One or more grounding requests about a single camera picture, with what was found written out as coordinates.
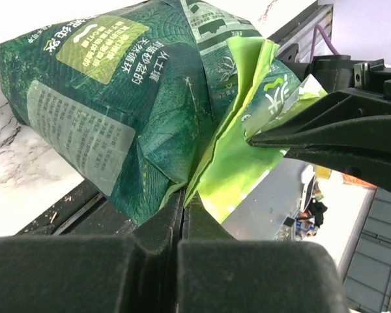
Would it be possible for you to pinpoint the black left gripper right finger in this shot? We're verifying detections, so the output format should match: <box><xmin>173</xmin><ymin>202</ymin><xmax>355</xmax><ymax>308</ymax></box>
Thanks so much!
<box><xmin>177</xmin><ymin>196</ymin><xmax>349</xmax><ymax>312</ymax></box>

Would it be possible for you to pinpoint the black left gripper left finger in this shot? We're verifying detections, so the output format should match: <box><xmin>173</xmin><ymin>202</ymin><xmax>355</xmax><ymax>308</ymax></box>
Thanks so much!
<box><xmin>0</xmin><ymin>192</ymin><xmax>184</xmax><ymax>312</ymax></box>

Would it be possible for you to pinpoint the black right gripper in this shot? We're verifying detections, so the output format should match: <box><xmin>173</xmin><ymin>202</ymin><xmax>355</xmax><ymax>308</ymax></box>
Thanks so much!
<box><xmin>247</xmin><ymin>55</ymin><xmax>391</xmax><ymax>190</ymax></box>

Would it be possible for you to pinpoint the green cat litter bag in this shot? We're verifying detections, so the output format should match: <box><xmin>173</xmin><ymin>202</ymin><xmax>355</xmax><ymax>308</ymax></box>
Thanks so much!
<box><xmin>0</xmin><ymin>1</ymin><xmax>325</xmax><ymax>224</ymax></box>

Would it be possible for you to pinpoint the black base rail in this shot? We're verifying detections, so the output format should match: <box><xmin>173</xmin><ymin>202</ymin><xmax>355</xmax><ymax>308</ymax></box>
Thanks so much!
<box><xmin>18</xmin><ymin>181</ymin><xmax>136</xmax><ymax>235</ymax></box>

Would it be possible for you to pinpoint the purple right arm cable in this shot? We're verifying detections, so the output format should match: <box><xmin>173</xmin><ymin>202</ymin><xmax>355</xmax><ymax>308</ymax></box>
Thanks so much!
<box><xmin>309</xmin><ymin>23</ymin><xmax>340</xmax><ymax>63</ymax></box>

